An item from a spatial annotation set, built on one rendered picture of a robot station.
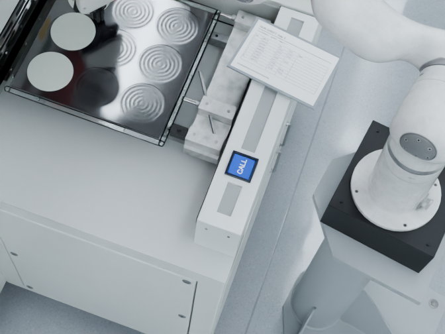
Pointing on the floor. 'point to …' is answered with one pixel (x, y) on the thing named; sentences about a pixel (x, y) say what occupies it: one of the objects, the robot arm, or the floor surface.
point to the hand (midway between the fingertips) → (97, 12)
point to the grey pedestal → (359, 283)
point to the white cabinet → (118, 270)
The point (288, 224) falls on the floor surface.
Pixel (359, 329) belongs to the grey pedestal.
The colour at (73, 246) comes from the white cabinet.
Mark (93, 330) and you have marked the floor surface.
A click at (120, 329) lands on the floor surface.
